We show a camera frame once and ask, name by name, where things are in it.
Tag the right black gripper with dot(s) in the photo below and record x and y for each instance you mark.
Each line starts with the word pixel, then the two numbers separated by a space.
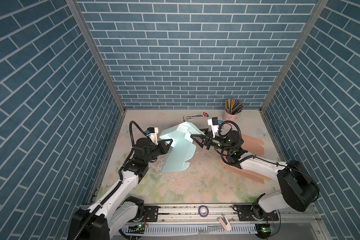
pixel 208 139

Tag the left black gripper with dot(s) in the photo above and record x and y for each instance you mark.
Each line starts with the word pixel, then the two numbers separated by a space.
pixel 164 149

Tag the light blue paper box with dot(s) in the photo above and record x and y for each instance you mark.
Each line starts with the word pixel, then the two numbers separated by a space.
pixel 182 147

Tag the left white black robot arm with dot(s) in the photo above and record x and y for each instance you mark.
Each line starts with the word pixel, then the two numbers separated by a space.
pixel 103 219

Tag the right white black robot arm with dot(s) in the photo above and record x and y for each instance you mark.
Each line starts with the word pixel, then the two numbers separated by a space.
pixel 297 188

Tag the white pencil box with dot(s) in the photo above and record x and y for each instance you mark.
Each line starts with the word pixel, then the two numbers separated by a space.
pixel 193 117

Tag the pink flat paper box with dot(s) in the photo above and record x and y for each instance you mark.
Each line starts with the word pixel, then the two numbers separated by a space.
pixel 253 168

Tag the pink pen cup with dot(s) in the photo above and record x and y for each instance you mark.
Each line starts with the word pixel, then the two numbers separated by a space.
pixel 229 117

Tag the colored pencils bundle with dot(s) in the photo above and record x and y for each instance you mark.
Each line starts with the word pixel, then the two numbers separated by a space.
pixel 233 106

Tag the purple tape roll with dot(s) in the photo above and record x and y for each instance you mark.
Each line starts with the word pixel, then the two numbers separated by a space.
pixel 203 211

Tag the white pink small tool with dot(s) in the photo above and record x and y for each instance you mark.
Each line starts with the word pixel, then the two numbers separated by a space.
pixel 224 221

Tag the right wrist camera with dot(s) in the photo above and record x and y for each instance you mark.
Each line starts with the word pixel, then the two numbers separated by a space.
pixel 214 124

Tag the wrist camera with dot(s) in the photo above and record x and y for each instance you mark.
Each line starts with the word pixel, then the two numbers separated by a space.
pixel 152 134
pixel 214 124

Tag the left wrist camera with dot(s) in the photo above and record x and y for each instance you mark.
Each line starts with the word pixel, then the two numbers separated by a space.
pixel 152 134

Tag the metal base rail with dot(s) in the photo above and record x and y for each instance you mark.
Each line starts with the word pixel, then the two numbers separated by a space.
pixel 183 220

